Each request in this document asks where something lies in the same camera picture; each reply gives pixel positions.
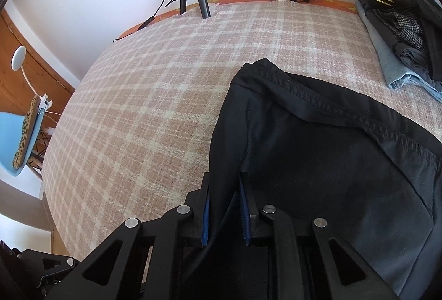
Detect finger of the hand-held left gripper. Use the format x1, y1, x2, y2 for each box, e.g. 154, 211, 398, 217
19, 249, 81, 288

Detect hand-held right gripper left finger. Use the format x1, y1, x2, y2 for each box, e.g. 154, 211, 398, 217
45, 171, 212, 300

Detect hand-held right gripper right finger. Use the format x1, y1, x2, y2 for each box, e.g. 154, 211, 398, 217
239, 171, 401, 300

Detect black pants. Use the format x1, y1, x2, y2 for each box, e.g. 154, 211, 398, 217
180, 57, 442, 300

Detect leopard print cushion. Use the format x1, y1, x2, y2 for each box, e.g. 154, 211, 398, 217
12, 95, 40, 169

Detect light blue chair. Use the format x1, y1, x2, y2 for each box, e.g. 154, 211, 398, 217
0, 111, 52, 178

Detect beige plaid blanket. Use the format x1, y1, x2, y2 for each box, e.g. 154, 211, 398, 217
43, 0, 442, 273

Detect wooden door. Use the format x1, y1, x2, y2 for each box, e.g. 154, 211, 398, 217
0, 10, 76, 114

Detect white clip lamp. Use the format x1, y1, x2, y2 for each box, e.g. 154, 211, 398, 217
11, 46, 54, 114

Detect blue-grey folded cloth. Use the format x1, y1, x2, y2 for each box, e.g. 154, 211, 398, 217
356, 1, 442, 102

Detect dark grey folded garment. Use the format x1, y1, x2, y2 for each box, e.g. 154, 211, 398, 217
357, 0, 436, 79

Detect grey tweed folded garment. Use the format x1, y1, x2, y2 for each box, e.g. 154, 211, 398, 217
376, 8, 429, 52

